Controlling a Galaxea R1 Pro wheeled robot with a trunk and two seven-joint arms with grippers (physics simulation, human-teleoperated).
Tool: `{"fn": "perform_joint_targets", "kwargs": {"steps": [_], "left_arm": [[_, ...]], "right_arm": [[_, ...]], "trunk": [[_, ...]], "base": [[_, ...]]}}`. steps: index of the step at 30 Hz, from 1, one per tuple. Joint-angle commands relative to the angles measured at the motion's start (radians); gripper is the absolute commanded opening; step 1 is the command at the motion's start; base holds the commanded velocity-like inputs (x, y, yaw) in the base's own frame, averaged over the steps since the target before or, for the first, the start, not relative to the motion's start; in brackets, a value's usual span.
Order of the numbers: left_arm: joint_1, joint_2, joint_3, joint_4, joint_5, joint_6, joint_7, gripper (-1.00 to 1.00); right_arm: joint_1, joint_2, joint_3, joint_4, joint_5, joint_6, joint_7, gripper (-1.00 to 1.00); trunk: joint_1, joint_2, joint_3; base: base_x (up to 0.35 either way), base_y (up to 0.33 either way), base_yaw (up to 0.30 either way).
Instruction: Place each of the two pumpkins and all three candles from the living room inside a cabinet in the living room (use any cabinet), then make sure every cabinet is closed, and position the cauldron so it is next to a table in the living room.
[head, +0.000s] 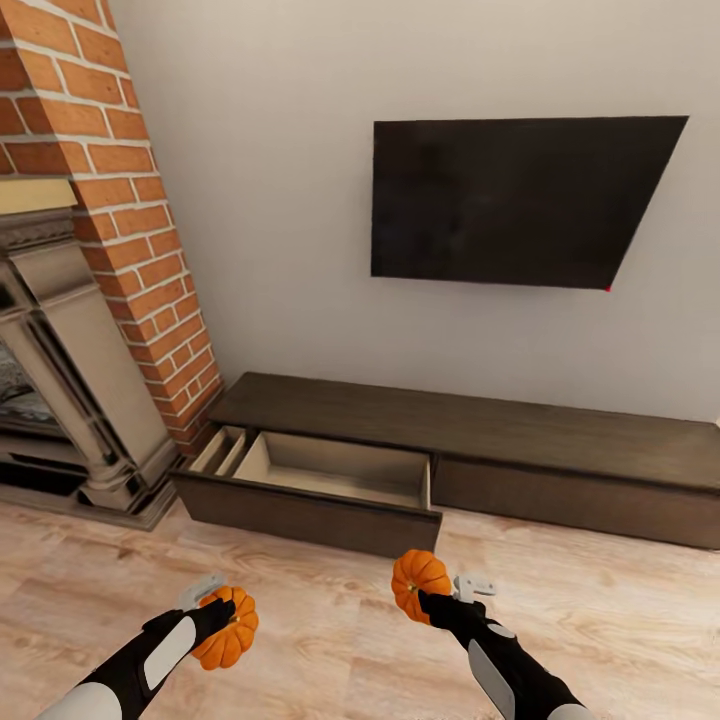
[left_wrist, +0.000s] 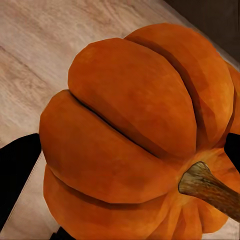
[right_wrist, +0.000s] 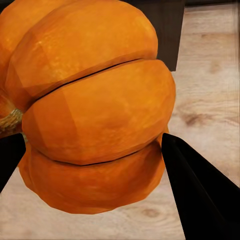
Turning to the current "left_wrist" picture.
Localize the pumpkin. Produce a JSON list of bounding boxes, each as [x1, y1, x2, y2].
[[38, 23, 240, 240]]

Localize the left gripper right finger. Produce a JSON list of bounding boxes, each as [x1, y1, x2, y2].
[[224, 133, 240, 173]]

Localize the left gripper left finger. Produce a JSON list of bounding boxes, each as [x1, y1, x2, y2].
[[0, 133, 42, 233]]

